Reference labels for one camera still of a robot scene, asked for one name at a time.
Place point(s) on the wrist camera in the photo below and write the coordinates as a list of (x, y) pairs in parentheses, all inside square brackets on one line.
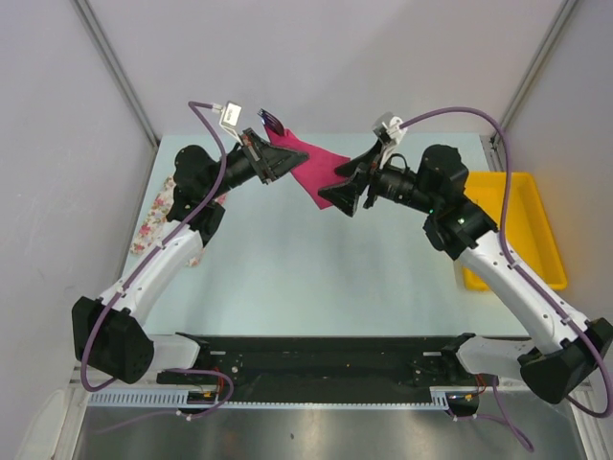
[(389, 134), (229, 116)]

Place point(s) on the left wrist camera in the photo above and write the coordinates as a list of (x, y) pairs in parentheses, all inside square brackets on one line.
[(229, 116)]

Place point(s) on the floral patterned tray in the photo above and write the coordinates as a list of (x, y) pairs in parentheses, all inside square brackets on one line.
[(151, 226)]

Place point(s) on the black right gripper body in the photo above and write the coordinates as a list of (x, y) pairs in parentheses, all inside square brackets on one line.
[(399, 185)]

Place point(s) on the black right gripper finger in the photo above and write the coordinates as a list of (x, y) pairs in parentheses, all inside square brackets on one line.
[(345, 196), (365, 159)]

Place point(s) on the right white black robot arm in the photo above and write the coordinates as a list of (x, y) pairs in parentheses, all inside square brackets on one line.
[(563, 347)]

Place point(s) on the pink paper napkin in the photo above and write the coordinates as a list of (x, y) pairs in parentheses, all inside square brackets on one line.
[(318, 171)]

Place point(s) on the yellow plastic bin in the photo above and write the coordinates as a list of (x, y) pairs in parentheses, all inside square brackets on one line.
[(527, 228)]

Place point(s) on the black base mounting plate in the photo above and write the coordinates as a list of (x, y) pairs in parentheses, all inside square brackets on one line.
[(403, 360)]

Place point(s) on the white slotted cable duct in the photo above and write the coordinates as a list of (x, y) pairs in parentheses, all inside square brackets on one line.
[(191, 399)]

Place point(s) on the iridescent purple fork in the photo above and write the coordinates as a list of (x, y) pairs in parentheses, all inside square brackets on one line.
[(271, 122)]

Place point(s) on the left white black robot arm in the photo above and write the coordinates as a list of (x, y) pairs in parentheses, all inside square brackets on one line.
[(108, 330)]

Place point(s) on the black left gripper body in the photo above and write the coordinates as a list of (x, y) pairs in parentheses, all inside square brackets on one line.
[(238, 168)]

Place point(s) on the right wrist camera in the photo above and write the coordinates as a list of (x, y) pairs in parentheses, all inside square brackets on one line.
[(389, 134)]

